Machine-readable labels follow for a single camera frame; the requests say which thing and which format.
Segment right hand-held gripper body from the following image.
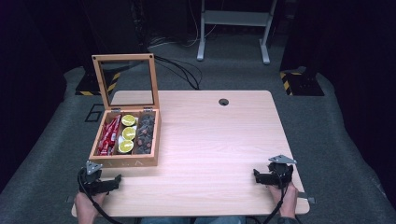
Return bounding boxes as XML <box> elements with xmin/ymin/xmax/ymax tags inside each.
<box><xmin>266</xmin><ymin>154</ymin><xmax>298</xmax><ymax>189</ymax></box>

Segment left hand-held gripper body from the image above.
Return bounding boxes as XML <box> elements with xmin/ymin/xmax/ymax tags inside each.
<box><xmin>78</xmin><ymin>160</ymin><xmax>106</xmax><ymax>195</ymax></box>

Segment person's left hand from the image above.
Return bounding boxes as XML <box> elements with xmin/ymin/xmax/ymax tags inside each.
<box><xmin>73</xmin><ymin>189</ymin><xmax>109</xmax><ymax>224</ymax></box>

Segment person's right hand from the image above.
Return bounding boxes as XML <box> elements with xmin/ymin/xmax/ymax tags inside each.
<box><xmin>266</xmin><ymin>181</ymin><xmax>300</xmax><ymax>219</ymax></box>

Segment wooden box with glass lid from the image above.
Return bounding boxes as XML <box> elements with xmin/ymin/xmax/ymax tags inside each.
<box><xmin>88</xmin><ymin>53</ymin><xmax>163</xmax><ymax>168</ymax></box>

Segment yellow-green lidded capsule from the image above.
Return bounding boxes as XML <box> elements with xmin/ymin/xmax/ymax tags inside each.
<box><xmin>120</xmin><ymin>114</ymin><xmax>137</xmax><ymax>128</ymax></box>
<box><xmin>121</xmin><ymin>126</ymin><xmax>137</xmax><ymax>141</ymax></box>
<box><xmin>118</xmin><ymin>139</ymin><xmax>135</xmax><ymax>155</ymax></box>

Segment pile of red packets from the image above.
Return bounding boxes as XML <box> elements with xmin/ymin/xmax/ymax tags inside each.
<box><xmin>96</xmin><ymin>114</ymin><xmax>122</xmax><ymax>157</ymax></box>

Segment pile of dark round capsules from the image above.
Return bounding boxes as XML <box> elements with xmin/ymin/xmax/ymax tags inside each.
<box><xmin>134</xmin><ymin>112</ymin><xmax>156</xmax><ymax>155</ymax></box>

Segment yellow-black striped stand base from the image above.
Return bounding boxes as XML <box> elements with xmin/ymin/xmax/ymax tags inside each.
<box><xmin>75</xmin><ymin>70</ymin><xmax>121</xmax><ymax>97</ymax></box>
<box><xmin>279</xmin><ymin>65</ymin><xmax>325</xmax><ymax>97</ymax></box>

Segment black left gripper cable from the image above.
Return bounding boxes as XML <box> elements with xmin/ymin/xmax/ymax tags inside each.
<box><xmin>77</xmin><ymin>167</ymin><xmax>125</xmax><ymax>224</ymax></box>

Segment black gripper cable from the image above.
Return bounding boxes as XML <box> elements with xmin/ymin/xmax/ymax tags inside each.
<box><xmin>262</xmin><ymin>174</ymin><xmax>289</xmax><ymax>224</ymax></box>
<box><xmin>77</xmin><ymin>167</ymin><xmax>125</xmax><ymax>224</ymax></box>

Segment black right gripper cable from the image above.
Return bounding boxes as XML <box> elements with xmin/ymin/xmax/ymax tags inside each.
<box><xmin>262</xmin><ymin>174</ymin><xmax>289</xmax><ymax>224</ymax></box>

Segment black floor cables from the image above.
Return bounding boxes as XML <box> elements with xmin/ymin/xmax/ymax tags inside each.
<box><xmin>153</xmin><ymin>55</ymin><xmax>204</xmax><ymax>91</ymax></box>

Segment white floor cables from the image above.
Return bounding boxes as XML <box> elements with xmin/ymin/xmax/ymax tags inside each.
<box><xmin>148</xmin><ymin>0</ymin><xmax>219</xmax><ymax>49</ymax></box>

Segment white metal stand frame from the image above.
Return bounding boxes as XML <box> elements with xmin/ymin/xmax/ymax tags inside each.
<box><xmin>196</xmin><ymin>0</ymin><xmax>278</xmax><ymax>65</ymax></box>

